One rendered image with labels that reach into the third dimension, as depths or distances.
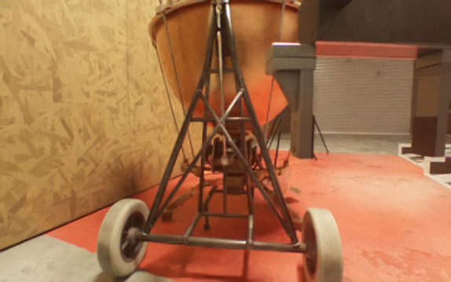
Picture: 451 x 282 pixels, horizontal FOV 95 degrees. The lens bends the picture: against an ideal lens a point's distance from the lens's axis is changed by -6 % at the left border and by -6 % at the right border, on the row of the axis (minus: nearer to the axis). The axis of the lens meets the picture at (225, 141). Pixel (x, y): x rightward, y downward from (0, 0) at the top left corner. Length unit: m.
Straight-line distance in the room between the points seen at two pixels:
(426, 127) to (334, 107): 6.79
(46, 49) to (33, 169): 0.44
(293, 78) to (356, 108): 6.93
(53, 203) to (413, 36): 1.08
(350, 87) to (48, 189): 6.93
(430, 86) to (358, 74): 6.97
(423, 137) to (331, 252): 0.33
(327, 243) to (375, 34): 0.42
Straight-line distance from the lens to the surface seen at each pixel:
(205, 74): 0.63
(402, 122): 7.41
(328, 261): 0.54
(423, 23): 0.27
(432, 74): 0.29
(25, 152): 0.99
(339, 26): 0.22
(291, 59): 0.21
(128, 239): 0.69
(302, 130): 0.21
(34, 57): 1.03
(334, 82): 7.14
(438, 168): 2.23
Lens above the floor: 0.42
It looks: 6 degrees down
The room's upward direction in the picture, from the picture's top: straight up
